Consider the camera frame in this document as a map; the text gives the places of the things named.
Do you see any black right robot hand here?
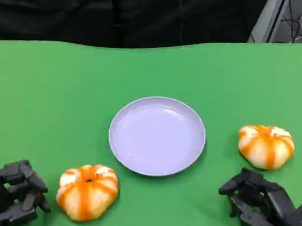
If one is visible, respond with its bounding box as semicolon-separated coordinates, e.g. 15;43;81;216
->
216;166;301;226

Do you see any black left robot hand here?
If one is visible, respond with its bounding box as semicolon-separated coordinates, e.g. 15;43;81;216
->
0;158;54;226

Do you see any orange white toy bread roll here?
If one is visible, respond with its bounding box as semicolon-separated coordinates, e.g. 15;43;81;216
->
236;123;297;171
55;162;120;224

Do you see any green table cloth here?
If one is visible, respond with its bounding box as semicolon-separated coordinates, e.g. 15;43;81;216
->
0;29;302;226

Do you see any lilac plate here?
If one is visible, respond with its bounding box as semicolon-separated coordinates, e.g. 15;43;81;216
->
107;94;208;180

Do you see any black backdrop curtain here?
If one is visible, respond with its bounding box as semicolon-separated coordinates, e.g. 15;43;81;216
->
0;0;269;55

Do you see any grey metal frame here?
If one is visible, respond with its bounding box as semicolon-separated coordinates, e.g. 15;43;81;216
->
246;0;292;46

